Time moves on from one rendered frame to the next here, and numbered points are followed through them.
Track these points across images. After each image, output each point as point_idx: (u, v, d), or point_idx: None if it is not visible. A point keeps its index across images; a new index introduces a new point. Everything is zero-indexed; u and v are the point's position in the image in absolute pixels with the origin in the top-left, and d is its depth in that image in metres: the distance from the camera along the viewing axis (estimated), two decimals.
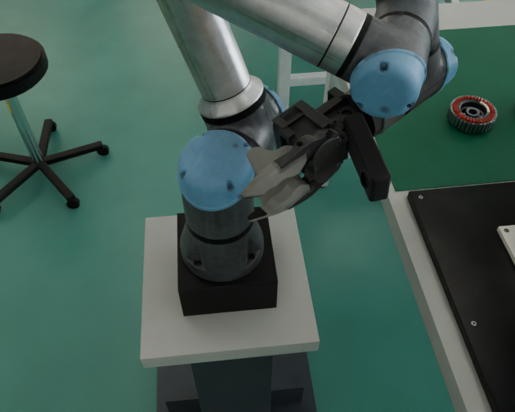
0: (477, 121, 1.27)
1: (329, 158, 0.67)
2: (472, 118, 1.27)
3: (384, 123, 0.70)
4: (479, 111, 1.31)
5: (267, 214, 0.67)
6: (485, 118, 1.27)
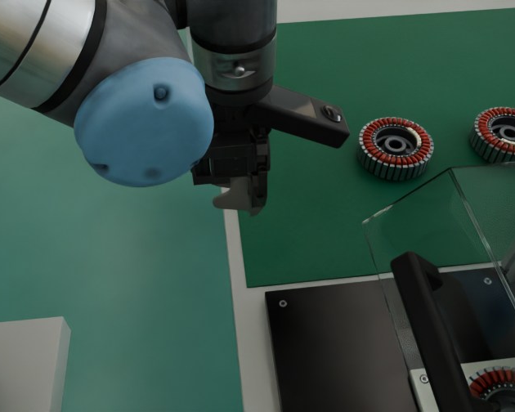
0: (399, 162, 0.77)
1: None
2: (391, 157, 0.78)
3: (273, 65, 0.49)
4: (405, 145, 0.81)
5: None
6: (413, 156, 0.78)
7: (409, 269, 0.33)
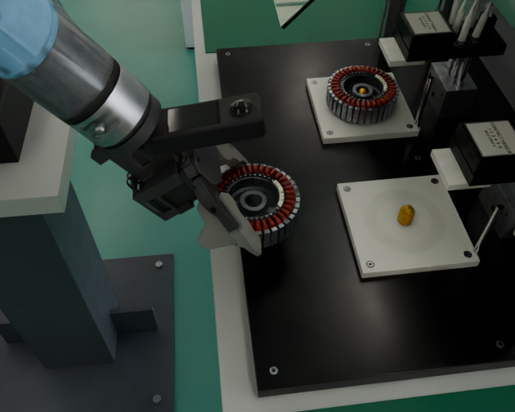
0: None
1: (206, 156, 0.57)
2: None
3: (149, 99, 0.50)
4: (265, 202, 0.64)
5: (247, 163, 0.67)
6: (264, 221, 0.61)
7: None
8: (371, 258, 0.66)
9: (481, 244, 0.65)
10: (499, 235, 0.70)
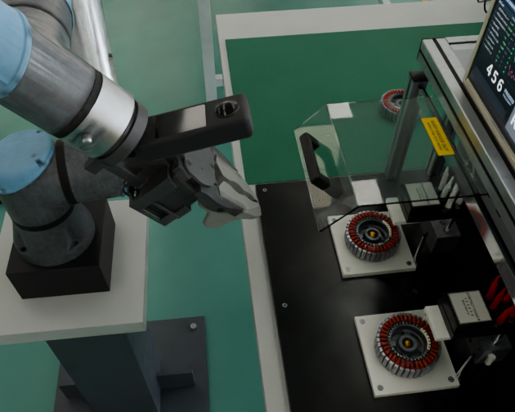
0: (408, 366, 0.90)
1: (199, 159, 0.57)
2: (402, 360, 0.90)
3: (134, 108, 0.51)
4: (416, 344, 0.93)
5: (255, 198, 0.64)
6: (421, 361, 0.90)
7: (304, 137, 0.90)
8: (381, 382, 0.92)
9: (460, 374, 0.90)
10: (474, 360, 0.95)
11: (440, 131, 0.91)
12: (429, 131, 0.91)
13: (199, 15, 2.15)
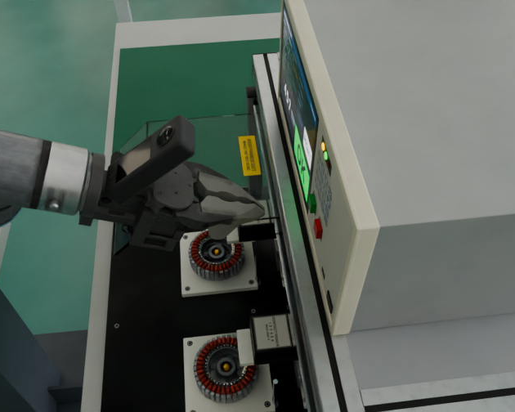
0: (218, 391, 0.87)
1: (172, 185, 0.60)
2: (214, 384, 0.88)
3: (88, 163, 0.56)
4: (234, 368, 0.91)
5: (252, 199, 0.64)
6: (233, 387, 0.88)
7: (114, 157, 0.88)
8: (194, 408, 0.89)
9: (274, 399, 0.88)
10: (297, 384, 0.93)
11: (253, 150, 0.89)
12: (243, 150, 0.89)
13: (118, 21, 2.13)
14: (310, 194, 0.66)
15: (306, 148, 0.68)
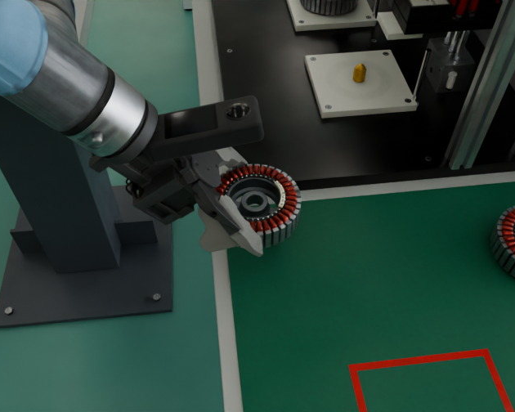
0: None
1: (204, 159, 0.57)
2: None
3: (145, 107, 0.50)
4: (266, 203, 0.64)
5: (245, 163, 0.67)
6: (266, 221, 0.61)
7: None
8: (329, 103, 0.82)
9: (418, 90, 0.81)
10: (435, 90, 0.86)
11: None
12: None
13: None
14: None
15: None
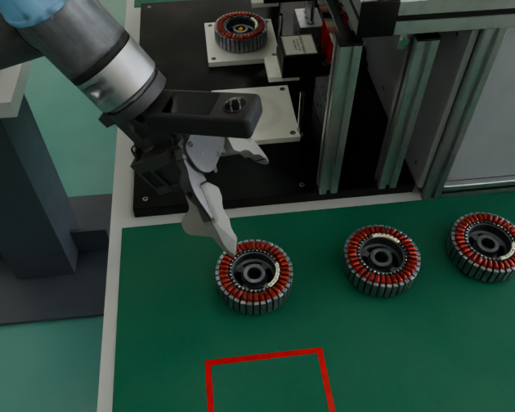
0: (233, 293, 0.74)
1: (204, 144, 0.58)
2: (231, 284, 0.74)
3: (150, 78, 0.53)
4: (262, 278, 0.76)
5: (264, 156, 0.67)
6: (251, 293, 0.73)
7: None
8: None
9: (299, 123, 0.94)
10: (320, 122, 0.98)
11: None
12: None
13: None
14: None
15: None
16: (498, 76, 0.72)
